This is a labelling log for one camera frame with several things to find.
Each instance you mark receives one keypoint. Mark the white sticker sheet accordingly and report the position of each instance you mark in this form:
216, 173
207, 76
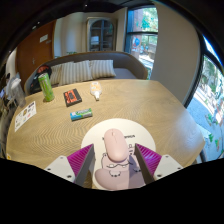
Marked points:
25, 115

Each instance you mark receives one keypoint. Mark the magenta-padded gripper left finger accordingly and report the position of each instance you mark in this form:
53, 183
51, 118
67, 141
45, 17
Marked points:
61, 166

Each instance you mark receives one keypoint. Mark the pink computer mouse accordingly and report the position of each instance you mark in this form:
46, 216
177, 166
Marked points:
116, 145

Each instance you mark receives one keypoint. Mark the black framed window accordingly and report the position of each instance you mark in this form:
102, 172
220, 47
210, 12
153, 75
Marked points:
143, 36

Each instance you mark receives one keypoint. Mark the brown wooden door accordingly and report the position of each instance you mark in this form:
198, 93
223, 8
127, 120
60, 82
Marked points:
35, 50

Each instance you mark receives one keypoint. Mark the black backpack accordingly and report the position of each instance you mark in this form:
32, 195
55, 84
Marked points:
36, 80

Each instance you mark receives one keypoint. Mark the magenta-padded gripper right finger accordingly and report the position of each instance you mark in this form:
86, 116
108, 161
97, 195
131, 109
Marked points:
166, 165

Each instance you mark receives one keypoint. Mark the round white mouse pad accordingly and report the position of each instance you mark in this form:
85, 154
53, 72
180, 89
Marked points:
140, 131

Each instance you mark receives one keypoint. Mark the small green blue pack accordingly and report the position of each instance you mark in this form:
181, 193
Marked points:
81, 114

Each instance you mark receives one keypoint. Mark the large side window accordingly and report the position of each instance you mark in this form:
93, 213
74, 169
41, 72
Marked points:
210, 110

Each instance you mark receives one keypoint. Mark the green drink can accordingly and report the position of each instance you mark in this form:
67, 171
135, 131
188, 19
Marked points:
46, 87

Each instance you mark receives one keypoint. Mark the grey curved sofa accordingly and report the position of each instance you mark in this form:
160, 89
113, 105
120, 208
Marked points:
128, 66

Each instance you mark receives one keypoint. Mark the arched glass cabinet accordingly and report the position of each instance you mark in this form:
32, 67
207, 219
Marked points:
101, 35

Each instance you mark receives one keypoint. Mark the white tube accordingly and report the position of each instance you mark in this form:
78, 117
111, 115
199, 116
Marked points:
95, 88

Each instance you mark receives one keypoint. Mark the striped cushion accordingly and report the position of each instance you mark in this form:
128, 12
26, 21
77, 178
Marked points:
103, 69
75, 72
55, 75

